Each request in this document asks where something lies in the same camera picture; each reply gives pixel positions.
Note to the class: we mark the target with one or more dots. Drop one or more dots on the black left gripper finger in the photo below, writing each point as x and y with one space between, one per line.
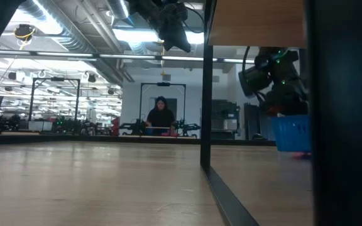
184 42
172 42

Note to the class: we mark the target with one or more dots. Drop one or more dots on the blue plastic basket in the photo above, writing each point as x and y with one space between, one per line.
291 135

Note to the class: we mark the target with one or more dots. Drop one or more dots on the black background robot arm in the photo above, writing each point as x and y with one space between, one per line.
134 128
187 127

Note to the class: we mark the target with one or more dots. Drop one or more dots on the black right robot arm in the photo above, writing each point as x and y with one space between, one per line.
289 72

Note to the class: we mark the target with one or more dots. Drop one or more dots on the bright ceiling light panel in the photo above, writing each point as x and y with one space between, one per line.
134 36

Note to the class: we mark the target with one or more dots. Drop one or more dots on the hanging grey box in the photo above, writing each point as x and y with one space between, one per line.
166 77

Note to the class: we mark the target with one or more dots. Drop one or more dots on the black slatted crate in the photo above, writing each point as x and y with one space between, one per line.
251 119

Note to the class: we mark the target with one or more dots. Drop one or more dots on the black equipment rack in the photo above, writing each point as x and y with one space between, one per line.
226 110

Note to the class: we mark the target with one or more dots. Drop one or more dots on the person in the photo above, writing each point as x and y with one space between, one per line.
160 119

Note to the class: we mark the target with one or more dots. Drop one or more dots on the black ceiling spot lamp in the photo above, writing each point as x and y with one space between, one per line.
92 78
12 76
111 91

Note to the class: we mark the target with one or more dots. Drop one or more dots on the long ceiling light bar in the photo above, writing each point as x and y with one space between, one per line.
74 55

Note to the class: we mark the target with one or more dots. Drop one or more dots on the red background object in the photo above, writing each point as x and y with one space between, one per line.
116 125

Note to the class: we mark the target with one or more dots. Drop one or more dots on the round black ceiling device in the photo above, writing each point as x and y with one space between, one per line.
24 31

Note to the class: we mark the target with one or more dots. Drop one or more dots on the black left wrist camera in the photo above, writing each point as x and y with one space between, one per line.
178 12

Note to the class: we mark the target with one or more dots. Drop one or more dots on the small silver ventilation duct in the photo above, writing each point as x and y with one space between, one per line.
118 7

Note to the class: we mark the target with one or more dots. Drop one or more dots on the black background camera gantry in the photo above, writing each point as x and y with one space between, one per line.
55 79
163 84

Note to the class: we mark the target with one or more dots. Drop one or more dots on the grey wall vent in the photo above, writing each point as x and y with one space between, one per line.
216 78

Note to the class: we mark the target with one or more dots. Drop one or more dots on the large silver ventilation duct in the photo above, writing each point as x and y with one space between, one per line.
74 44

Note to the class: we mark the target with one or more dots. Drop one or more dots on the black aluminium table frame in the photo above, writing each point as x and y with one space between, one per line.
74 139

